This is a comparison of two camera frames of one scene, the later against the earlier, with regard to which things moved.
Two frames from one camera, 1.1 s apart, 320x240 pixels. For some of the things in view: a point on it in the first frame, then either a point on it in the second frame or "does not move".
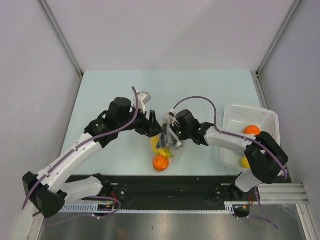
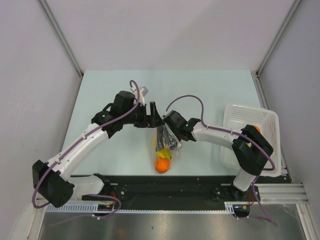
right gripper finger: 162,143 does not move
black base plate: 165,190 does not move
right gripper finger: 175,142 does not move
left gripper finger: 152,117 -> 153,109
